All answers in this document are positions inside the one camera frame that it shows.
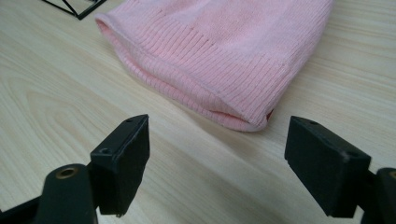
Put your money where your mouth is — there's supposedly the black wire rack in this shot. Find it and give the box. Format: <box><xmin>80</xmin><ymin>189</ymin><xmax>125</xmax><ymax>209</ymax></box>
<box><xmin>41</xmin><ymin>0</ymin><xmax>107</xmax><ymax>21</ymax></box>

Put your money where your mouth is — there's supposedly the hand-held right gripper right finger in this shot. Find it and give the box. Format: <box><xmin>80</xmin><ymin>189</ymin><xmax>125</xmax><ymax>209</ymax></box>
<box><xmin>284</xmin><ymin>115</ymin><xmax>373</xmax><ymax>218</ymax></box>

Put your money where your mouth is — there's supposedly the pink knit hat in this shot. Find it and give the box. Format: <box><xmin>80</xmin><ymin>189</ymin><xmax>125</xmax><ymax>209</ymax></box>
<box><xmin>94</xmin><ymin>0</ymin><xmax>336</xmax><ymax>133</ymax></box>

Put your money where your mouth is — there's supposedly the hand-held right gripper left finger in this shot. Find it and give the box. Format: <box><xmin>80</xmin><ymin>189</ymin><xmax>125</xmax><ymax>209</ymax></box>
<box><xmin>89</xmin><ymin>114</ymin><xmax>151</xmax><ymax>217</ymax></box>

